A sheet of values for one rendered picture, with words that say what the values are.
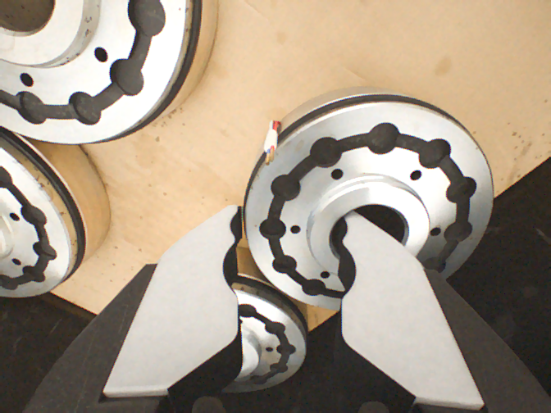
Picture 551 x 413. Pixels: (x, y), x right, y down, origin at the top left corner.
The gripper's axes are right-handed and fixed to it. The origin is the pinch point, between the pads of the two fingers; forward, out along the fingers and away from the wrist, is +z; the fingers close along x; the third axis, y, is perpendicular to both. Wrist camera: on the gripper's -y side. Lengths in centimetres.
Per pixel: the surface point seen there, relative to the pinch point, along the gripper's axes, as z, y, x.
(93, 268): 2.1, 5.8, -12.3
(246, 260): 1.1, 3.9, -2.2
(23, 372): -2.7, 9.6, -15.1
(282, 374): -1.1, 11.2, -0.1
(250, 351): -1.6, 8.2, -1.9
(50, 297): 1.9, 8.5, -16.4
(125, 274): 2.1, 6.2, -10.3
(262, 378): -0.7, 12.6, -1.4
